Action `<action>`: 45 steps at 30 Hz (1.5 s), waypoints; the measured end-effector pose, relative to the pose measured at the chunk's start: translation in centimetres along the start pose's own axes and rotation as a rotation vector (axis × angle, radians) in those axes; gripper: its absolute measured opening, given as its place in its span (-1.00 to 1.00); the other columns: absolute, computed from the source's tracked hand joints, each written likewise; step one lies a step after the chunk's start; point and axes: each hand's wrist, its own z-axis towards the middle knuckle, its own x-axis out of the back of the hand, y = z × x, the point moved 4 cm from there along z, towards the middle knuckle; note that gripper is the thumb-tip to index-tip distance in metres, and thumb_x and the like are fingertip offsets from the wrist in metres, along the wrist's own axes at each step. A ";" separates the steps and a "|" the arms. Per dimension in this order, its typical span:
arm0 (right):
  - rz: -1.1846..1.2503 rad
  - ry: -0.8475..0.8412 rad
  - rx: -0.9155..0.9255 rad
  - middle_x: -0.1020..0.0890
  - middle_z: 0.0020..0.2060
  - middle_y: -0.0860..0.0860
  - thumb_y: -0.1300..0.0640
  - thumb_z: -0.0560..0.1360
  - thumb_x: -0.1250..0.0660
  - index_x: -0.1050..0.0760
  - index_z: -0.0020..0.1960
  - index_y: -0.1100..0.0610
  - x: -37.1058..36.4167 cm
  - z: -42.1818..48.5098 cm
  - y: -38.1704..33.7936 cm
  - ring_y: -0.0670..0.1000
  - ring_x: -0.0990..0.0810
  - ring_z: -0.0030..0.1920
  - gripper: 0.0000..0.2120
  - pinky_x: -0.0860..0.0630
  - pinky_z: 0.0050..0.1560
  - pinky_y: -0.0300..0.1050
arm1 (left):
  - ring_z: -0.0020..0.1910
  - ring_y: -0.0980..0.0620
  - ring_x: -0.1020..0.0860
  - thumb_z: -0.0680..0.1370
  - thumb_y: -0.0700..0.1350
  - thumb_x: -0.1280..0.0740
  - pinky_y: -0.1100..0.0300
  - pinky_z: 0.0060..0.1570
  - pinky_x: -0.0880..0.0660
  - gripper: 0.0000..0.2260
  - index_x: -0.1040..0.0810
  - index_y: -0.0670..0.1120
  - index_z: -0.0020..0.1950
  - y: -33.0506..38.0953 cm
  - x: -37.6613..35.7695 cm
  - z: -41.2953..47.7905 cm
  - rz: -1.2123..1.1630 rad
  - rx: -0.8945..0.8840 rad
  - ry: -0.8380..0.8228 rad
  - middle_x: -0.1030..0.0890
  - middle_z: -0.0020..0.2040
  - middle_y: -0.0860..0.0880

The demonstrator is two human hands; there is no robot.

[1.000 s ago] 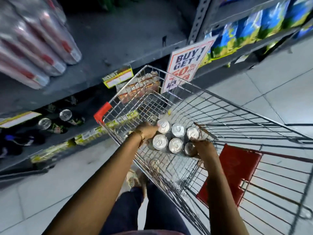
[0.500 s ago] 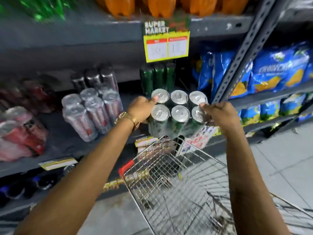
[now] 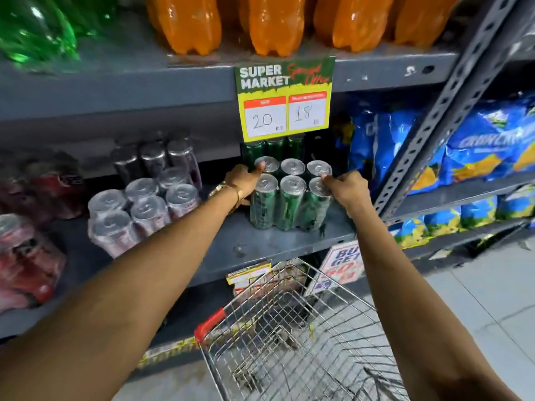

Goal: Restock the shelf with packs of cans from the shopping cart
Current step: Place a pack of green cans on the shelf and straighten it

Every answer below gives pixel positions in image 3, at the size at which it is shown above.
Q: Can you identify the white promotion sign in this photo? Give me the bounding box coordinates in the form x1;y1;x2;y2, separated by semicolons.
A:
304;241;367;296

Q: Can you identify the row of blue snack bags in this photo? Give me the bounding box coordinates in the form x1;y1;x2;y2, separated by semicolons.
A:
348;92;535;196
388;184;535;250

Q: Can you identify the yellow shelf label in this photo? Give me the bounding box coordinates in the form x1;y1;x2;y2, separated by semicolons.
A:
226;262;273;295

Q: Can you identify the wrapped pack of purple cans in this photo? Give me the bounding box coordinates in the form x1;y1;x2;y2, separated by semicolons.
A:
110;129;204;192
87;167;202;259

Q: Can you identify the orange soda bottle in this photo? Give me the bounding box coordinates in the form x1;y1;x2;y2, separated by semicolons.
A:
145;0;223;56
313;0;396;53
388;0;461;49
239;0;308;58

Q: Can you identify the person's right forearm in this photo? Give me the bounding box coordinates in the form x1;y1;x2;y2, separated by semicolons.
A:
350;201;522;401

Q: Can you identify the person's right hand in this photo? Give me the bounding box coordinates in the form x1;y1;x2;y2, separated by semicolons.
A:
320;170;373;221

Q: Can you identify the gold bracelet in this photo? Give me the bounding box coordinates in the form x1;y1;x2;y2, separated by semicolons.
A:
208;181;245;214

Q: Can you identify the wrapped pack of red cans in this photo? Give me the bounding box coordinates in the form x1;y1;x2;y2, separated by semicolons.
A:
0;149;86;227
0;213;68;314

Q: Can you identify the green and yellow price sign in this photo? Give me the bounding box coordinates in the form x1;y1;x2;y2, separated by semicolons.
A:
234;57;337;143

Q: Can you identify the pack of green cans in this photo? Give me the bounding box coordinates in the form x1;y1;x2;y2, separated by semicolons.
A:
249;156;336;233
242;134;307;164

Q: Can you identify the grey metal shelf rack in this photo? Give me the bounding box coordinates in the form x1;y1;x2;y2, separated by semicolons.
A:
0;0;535;374

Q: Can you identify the person's left hand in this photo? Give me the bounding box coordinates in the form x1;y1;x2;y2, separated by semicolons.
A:
224;161;266;207

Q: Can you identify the green soda bottle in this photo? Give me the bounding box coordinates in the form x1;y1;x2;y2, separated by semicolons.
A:
54;0;119;39
0;0;81;66

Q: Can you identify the yellow shelf label strip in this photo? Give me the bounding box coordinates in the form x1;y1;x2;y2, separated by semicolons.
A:
137;337;198;369

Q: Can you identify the wire shopping cart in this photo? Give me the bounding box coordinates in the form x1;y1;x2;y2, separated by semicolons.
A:
194;258;411;401

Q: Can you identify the person's left forearm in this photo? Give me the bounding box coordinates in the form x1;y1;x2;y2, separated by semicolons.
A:
0;184;240;401

